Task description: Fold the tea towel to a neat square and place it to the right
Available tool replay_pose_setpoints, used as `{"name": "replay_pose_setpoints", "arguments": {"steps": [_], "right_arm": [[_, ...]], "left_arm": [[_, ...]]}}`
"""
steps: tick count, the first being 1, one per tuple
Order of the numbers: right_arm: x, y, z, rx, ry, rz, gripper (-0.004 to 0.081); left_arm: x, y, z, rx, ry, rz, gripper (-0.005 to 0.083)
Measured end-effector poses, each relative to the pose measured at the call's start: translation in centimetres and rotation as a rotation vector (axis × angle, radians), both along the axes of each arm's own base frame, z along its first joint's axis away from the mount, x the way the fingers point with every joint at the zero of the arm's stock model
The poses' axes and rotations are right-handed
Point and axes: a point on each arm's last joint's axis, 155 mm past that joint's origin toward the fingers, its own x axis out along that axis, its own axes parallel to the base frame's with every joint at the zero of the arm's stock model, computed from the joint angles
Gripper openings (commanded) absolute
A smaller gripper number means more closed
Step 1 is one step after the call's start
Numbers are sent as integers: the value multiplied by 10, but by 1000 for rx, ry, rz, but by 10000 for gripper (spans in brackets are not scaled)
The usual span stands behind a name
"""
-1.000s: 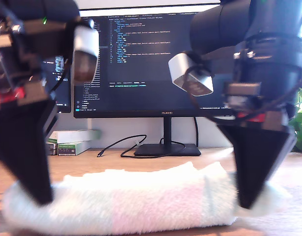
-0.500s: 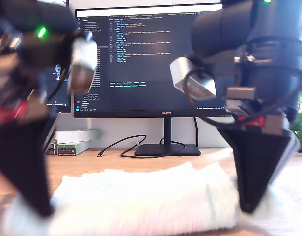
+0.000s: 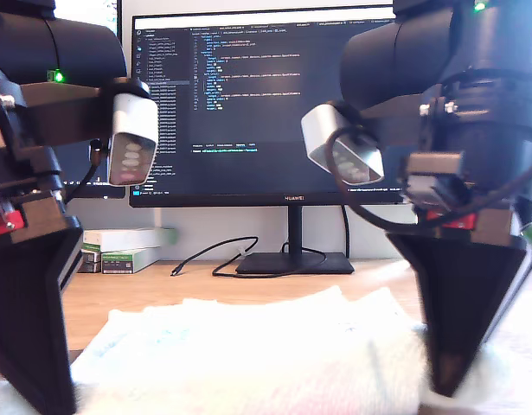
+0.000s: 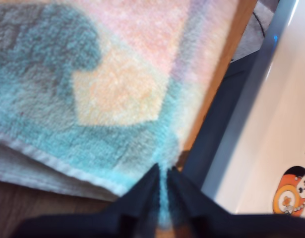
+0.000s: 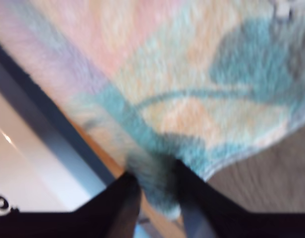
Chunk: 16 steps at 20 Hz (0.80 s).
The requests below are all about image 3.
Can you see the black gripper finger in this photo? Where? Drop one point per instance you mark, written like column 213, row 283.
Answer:
column 23, row 311
column 71, row 268

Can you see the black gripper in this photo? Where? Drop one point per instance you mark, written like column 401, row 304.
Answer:
column 486, row 173

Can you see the pastel checked tea towel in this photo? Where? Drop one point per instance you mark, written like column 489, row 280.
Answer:
column 248, row 354

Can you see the small dark grey box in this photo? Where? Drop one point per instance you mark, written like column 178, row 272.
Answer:
column 89, row 267
column 91, row 257

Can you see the green and white box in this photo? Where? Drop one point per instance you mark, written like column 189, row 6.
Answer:
column 118, row 261

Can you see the long white box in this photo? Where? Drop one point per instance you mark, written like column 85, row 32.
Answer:
column 118, row 238

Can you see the black monitor stand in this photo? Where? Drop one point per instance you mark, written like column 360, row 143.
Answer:
column 295, row 259

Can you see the black Huawei monitor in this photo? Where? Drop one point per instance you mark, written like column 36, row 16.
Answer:
column 257, row 129

